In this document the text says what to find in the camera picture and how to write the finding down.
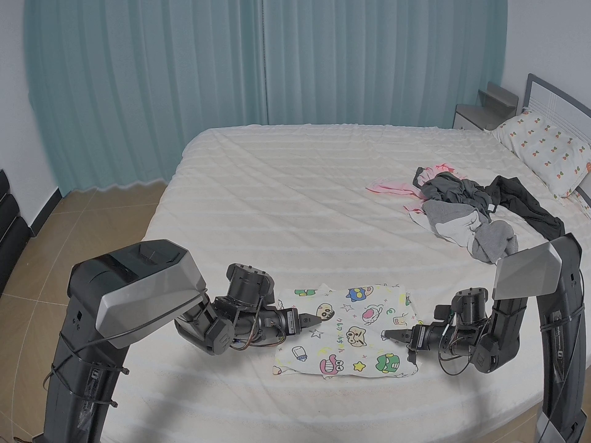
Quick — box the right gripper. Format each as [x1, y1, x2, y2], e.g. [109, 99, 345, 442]
[382, 322, 445, 353]

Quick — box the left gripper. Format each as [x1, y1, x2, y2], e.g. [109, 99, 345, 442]
[256, 307, 324, 339]

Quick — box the white printed pyjama top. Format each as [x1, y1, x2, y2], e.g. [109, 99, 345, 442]
[271, 283, 422, 380]

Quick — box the grey and white garment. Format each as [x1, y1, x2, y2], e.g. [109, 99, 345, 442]
[405, 199, 521, 265]

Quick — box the bed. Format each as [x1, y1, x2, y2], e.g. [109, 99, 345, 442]
[104, 73, 591, 438]

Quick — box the pink garment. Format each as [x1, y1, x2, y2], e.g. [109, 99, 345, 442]
[365, 163, 467, 214]

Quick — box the dark grey garment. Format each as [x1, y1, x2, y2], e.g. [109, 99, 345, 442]
[412, 166, 497, 212]

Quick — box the black garment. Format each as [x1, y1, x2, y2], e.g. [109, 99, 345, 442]
[488, 175, 567, 242]

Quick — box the grey bedside table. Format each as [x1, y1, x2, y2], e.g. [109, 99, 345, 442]
[453, 81, 519, 132]

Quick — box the white printed pillow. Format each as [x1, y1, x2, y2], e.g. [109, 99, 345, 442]
[491, 110, 591, 198]

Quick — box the blue-green curtain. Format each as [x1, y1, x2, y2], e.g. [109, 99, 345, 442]
[24, 0, 271, 194]
[261, 0, 509, 130]

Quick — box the dark chest of drawers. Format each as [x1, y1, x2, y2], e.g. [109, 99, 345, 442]
[0, 169, 33, 295]

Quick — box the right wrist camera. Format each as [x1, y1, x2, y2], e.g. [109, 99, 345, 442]
[433, 304, 457, 327]

